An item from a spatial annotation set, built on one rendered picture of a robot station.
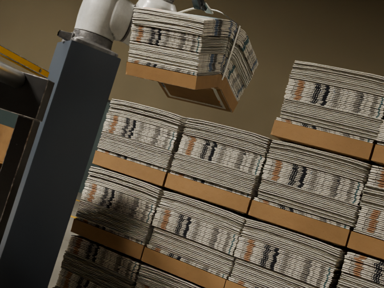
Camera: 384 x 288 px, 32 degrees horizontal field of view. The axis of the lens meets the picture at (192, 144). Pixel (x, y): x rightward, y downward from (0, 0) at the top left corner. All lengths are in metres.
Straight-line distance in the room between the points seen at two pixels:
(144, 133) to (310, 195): 0.57
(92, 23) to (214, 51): 0.56
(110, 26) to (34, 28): 7.16
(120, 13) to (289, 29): 6.50
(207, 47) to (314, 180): 0.59
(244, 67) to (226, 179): 0.58
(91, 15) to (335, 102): 1.07
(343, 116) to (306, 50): 7.07
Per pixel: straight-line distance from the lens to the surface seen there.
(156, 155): 2.03
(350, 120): 1.80
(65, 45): 2.52
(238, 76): 2.34
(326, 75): 1.86
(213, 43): 2.16
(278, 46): 8.88
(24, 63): 1.76
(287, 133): 1.84
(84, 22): 2.54
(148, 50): 2.22
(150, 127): 2.06
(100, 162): 2.15
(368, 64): 8.86
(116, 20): 2.54
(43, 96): 1.93
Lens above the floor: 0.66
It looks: 3 degrees up
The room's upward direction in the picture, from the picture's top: 17 degrees clockwise
